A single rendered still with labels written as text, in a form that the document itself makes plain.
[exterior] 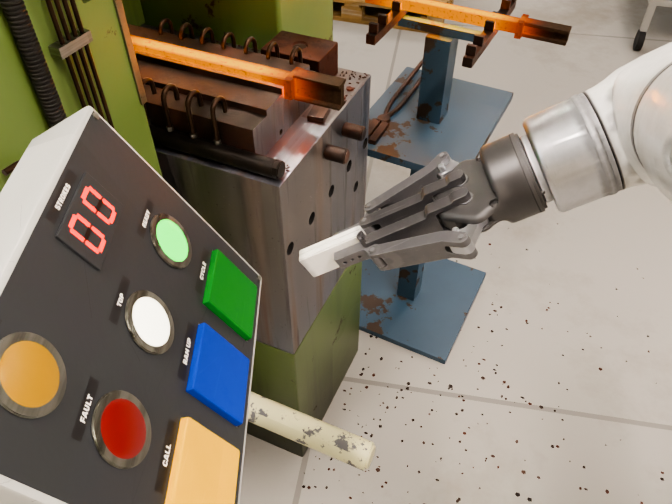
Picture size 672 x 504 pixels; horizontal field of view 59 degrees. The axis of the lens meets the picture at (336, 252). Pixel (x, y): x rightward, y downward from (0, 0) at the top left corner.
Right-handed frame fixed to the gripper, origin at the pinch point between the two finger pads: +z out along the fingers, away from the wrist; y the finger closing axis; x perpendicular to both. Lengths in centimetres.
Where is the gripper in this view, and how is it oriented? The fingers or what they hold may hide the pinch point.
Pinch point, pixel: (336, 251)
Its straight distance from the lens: 59.7
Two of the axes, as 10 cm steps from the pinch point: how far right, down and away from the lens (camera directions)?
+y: -0.1, -7.1, 7.0
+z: -8.7, 3.6, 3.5
